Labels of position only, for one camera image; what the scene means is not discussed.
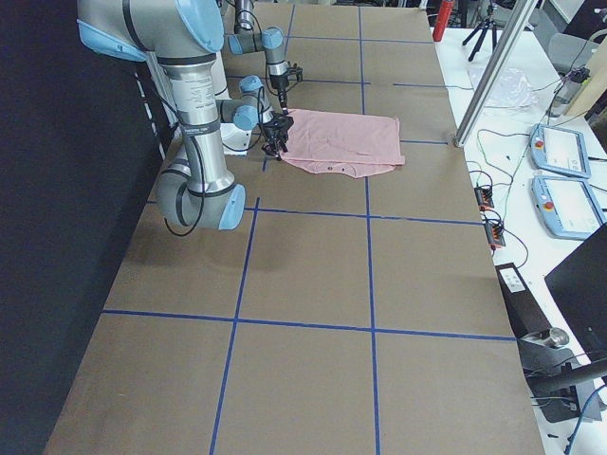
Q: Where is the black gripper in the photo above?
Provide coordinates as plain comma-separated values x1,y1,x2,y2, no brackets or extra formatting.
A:
268,61,303,110
262,104,294,161

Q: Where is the pink printed t-shirt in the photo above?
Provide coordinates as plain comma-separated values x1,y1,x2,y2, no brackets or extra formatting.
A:
281,109,405,178

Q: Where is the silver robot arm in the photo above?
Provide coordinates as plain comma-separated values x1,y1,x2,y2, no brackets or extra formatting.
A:
77,1,302,231
228,1,303,115

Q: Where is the red bottle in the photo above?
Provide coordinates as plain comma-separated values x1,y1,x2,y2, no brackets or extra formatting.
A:
432,0,454,43

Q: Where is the left black usb hub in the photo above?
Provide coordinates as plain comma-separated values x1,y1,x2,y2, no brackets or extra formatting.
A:
474,186,494,211

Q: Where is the black usb hub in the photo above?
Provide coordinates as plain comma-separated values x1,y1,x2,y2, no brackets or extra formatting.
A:
484,220,506,251
474,186,494,211

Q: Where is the crumpled plastic bag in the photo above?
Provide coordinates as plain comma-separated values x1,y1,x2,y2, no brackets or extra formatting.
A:
485,68,539,109

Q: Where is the right black usb hub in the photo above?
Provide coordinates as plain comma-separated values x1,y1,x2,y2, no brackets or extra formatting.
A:
484,220,506,251

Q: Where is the upper teach pendant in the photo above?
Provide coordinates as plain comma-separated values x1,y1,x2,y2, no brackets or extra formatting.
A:
529,123,592,179

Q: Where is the teach pendant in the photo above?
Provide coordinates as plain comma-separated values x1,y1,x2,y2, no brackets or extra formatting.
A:
531,176,606,241
529,123,592,179

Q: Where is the lower teach pendant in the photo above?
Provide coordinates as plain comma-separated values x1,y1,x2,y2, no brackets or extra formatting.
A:
531,176,606,241

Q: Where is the black flat box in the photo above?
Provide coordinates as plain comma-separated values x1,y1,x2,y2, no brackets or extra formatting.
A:
495,263,551,338

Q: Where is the black computer monitor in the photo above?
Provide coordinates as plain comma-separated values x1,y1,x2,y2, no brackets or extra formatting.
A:
544,227,607,360

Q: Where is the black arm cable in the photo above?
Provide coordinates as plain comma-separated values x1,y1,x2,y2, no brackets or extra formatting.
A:
163,84,267,238

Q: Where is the black camera tripod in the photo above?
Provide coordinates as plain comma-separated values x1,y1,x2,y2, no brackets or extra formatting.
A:
462,1,498,62

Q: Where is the aluminium frame post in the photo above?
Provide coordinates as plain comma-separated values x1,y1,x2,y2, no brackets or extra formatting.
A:
453,0,537,148

